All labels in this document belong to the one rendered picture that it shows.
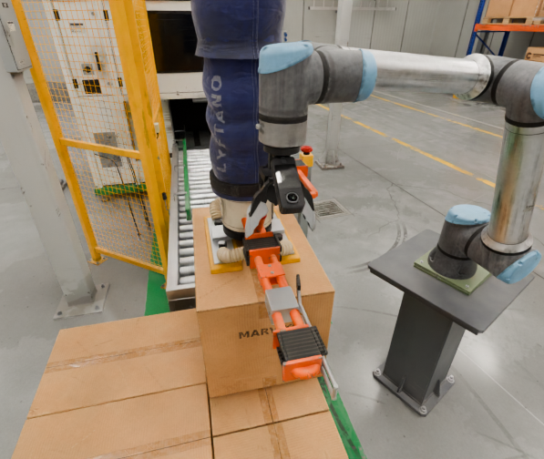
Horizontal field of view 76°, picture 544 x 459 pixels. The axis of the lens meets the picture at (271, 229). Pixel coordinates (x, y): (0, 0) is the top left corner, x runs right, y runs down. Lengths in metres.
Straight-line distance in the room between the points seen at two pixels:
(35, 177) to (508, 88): 2.14
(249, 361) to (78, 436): 0.60
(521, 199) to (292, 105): 0.83
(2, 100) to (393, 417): 2.45
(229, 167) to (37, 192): 1.51
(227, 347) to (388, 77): 0.84
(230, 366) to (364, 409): 1.01
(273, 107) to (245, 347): 0.73
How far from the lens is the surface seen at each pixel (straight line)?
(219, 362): 1.15
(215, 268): 1.08
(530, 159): 1.18
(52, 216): 2.38
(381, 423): 2.00
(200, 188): 2.83
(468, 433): 2.12
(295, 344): 0.69
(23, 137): 2.23
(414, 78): 0.96
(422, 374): 1.95
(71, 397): 1.52
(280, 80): 0.62
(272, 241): 0.96
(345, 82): 0.67
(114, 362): 1.56
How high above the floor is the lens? 1.68
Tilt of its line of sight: 31 degrees down
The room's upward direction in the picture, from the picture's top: straight up
